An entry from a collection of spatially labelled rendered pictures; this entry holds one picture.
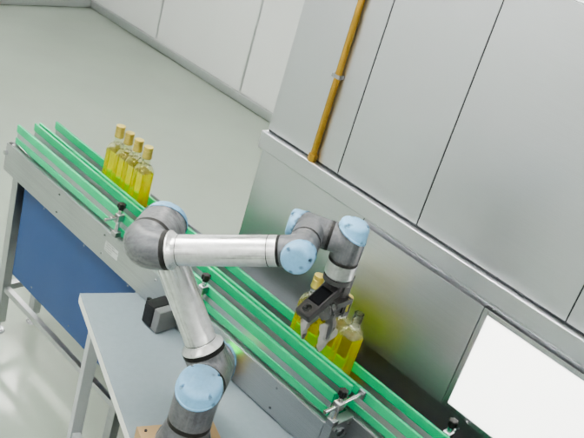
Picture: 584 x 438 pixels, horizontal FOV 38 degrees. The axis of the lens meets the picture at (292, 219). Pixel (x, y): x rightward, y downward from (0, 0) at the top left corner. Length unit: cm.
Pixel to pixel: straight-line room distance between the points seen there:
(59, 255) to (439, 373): 158
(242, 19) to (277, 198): 443
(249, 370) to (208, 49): 511
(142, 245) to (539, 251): 101
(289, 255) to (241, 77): 532
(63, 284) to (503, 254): 177
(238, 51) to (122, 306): 452
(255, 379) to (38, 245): 125
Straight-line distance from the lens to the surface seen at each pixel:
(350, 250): 202
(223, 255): 195
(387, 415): 244
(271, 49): 690
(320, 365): 252
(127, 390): 256
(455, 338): 243
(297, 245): 189
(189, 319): 222
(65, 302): 340
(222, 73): 732
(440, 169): 239
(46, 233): 343
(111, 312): 285
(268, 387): 257
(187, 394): 216
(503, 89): 227
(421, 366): 253
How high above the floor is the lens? 239
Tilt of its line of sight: 26 degrees down
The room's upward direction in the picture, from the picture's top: 17 degrees clockwise
